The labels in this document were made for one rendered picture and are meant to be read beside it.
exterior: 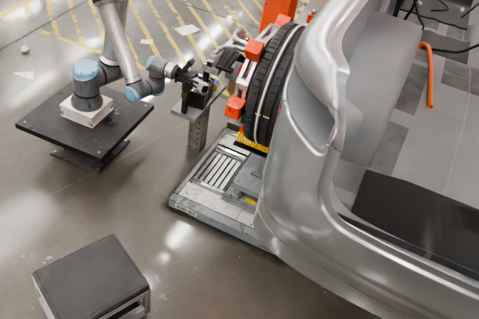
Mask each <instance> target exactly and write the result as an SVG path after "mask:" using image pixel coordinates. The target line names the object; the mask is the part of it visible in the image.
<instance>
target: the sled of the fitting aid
mask: <svg viewBox="0 0 479 319"><path fill-rule="evenodd" d="M251 154H252V152H250V153H249V154H248V155H247V157H246V159H245V160H244V162H243V163H242V164H241V166H240V167H239V169H238V170H237V171H236V173H235V175H234V176H233V178H232V179H231V180H230V182H229V183H228V185H227V186H226V187H225V189H224V191H223V193H222V200H223V201H226V202H228V203H230V204H233V205H235V206H238V207H239V208H241V209H244V210H246V211H248V212H250V213H253V214H254V213H255V209H256V205H257V200H258V198H256V197H253V196H251V195H248V194H246V193H244V192H241V191H240V190H237V189H235V188H233V187H231V186H232V181H233V180H234V178H235V177H236V176H237V174H238V172H239V171H240V170H241V168H242V167H243V165H244V164H245V162H246V161H247V159H248V158H249V156H250V155H251Z"/></svg>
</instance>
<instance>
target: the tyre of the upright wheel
mask: <svg viewBox="0 0 479 319"><path fill-rule="evenodd" d="M298 25H300V24H297V23H294V22H287V23H285V24H284V25H283V26H281V28H280V29H279V30H278V31H277V32H276V33H275V35H274V37H273V38H272V40H271V41H270V43H269V45H268V46H267V49H266V51H265V52H264V55H263V56H262V59H261V61H260V63H259V66H258V68H257V71H256V73H255V75H254V79H253V81H252V85H251V88H250V90H249V95H248V97H247V102H246V105H245V109H244V117H243V133H244V136H245V137H246V138H247V139H248V140H251V141H253V142H255V141H254V126H255V121H256V117H257V111H258V108H259V104H260V101H261V98H262V94H263V92H264V88H265V85H266V83H267V80H268V77H269V74H270V73H271V70H272V68H273V65H274V63H275V61H276V59H277V56H278V55H279V52H280V51H281V49H282V46H283V45H284V43H285V41H286V40H287V38H288V37H289V35H290V33H291V32H292V31H293V30H294V29H295V28H296V27H297V26H298ZM305 28H306V26H300V27H299V28H298V29H297V30H296V31H295V32H294V33H293V34H292V36H291V37H290V39H289V40H288V42H287V44H286V46H285V47H284V50H283V51H282V54H281V56H280V57H279V60H278V61H277V64H276V66H275V68H274V71H273V73H272V76H271V78H270V81H269V84H268V86H267V89H266V92H265V94H264V99H263V101H262V106H261V108H260V112H259V114H258V116H259V117H258V121H257V129H256V141H257V143H258V144H260V145H263V146H265V147H269V144H270V141H271V138H272V133H273V129H274V124H275V121H276V118H277V113H278V109H279V104H280V100H281V97H282V91H283V88H284V84H285V80H286V79H287V76H288V73H289V70H290V68H291V65H292V61H293V57H294V48H295V46H296V44H297V41H298V40H299V38H300V36H301V34H302V32H303V30H304V29H305Z"/></svg>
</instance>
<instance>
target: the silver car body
mask: <svg viewBox="0 0 479 319"><path fill-rule="evenodd" d="M371 161H372V162H371ZM370 165H371V166H370ZM369 166H370V167H369ZM253 225H254V230H255V232H256V234H257V235H258V237H259V239H260V240H261V241H262V243H263V244H264V245H265V246H266V247H267V248H268V249H269V250H270V251H271V252H272V253H273V254H275V255H276V256H277V257H278V258H280V259H281V260H283V262H285V263H286V264H288V265H289V266H291V267H292V268H293V269H295V270H296V271H298V272H300V273H301V274H302V275H304V276H306V277H307V278H309V279H311V280H312V281H314V282H315V283H318V284H319V285H320V286H322V287H324V288H326V289H327V290H329V291H331V292H332V293H335V294H337V295H338V296H340V297H342V298H344V299H346V300H347V301H349V302H351V303H353V304H355V305H357V306H358V307H360V308H363V309H364V310H367V311H368V312H370V313H373V314H374V315H377V316H378V317H380V318H383V319H479V0H326V1H325V2H324V3H323V4H322V5H321V7H320V8H319V10H318V11H317V12H316V13H315V15H314V16H313V18H312V19H311V21H310V22H309V23H308V24H307V26H306V28H305V29H304V30H303V32H302V34H301V36H300V38H299V40H298V41H297V44H296V46H295V48H294V57H293V61H292V65H291V68H290V70H289V73H288V76H287V79H286V80H285V84H284V88H283V91H282V97H281V100H280V104H279V109H278V113H277V118H276V121H275V124H274V129H273V133H272V138H271V141H270V144H269V149H268V153H267V158H266V162H265V165H264V171H263V174H262V181H261V184H260V188H259V196H258V200H257V205H256V209H255V213H254V219H253Z"/></svg>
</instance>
